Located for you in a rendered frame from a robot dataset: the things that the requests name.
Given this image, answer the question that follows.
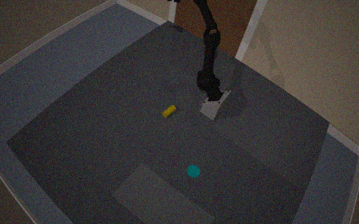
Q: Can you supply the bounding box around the yellow cylinder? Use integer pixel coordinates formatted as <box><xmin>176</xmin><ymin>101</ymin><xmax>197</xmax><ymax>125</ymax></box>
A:
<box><xmin>162</xmin><ymin>105</ymin><xmax>176</xmax><ymax>118</ymax></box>

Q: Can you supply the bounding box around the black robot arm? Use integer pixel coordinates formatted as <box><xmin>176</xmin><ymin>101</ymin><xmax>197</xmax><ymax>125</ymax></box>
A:
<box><xmin>193</xmin><ymin>0</ymin><xmax>224</xmax><ymax>101</ymax></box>

